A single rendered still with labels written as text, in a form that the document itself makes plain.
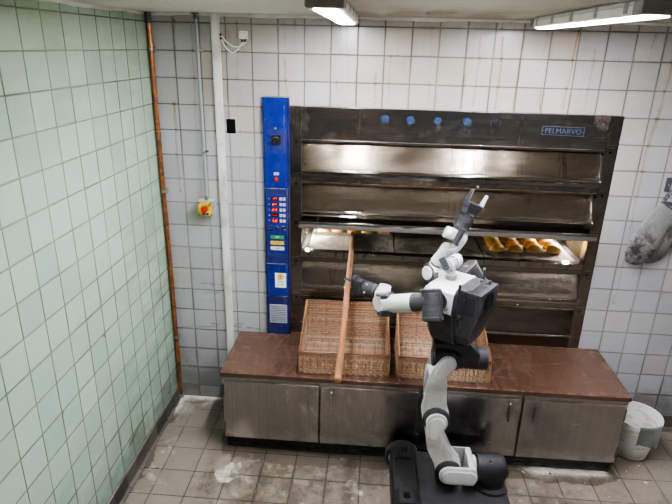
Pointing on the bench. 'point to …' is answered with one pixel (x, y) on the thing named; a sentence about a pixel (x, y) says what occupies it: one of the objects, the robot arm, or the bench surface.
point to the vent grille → (278, 313)
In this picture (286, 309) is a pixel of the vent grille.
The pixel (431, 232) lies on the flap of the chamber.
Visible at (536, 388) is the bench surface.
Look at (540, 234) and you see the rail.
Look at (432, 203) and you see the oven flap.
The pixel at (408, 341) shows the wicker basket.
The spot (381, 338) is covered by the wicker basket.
